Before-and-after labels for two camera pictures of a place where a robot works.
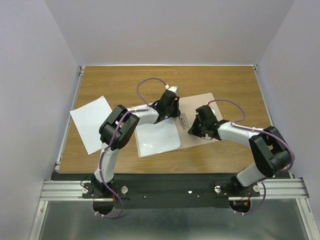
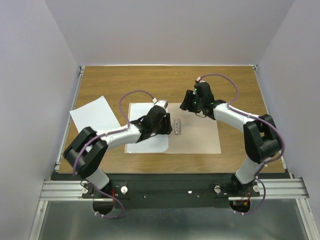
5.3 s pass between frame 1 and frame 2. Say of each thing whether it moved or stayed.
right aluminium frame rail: stayed
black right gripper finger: moved
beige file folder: moved
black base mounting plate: stayed
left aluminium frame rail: stayed
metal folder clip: moved
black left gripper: moved
